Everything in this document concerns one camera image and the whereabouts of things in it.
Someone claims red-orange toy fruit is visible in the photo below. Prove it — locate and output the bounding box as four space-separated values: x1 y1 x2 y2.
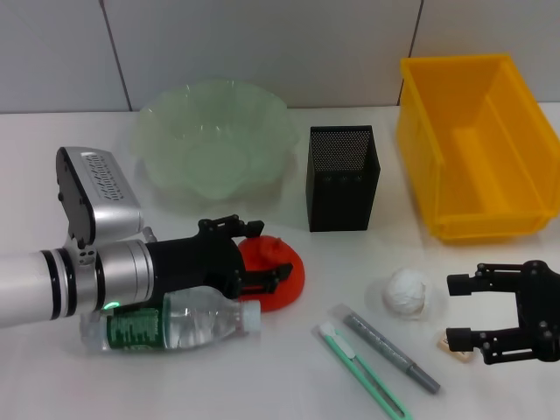
237 234 305 313

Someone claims clear green-label water bottle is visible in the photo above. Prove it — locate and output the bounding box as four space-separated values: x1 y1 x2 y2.
79 286 263 354

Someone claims yellow plastic bin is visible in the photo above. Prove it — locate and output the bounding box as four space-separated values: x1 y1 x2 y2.
395 52 560 244

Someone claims mint green utility knife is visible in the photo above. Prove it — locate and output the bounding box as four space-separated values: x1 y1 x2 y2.
311 322 415 420

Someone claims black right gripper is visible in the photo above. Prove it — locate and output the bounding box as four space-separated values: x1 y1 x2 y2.
444 259 560 367

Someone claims beige eraser with barcode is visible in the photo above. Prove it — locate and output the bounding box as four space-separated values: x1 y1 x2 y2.
436 330 474 364

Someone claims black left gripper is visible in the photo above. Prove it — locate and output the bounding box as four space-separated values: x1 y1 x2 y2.
146 213 295 304

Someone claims white paper ball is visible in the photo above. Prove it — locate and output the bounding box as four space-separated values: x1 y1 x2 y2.
381 267 428 321

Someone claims pale green glass fruit bowl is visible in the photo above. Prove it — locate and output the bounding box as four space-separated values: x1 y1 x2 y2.
129 78 299 202

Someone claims black mesh pen holder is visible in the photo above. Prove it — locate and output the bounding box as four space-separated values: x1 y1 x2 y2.
304 125 382 233

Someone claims grey marker pen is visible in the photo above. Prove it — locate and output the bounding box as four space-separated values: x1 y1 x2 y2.
335 304 442 396

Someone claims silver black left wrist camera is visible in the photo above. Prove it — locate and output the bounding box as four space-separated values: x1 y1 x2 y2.
55 146 146 246

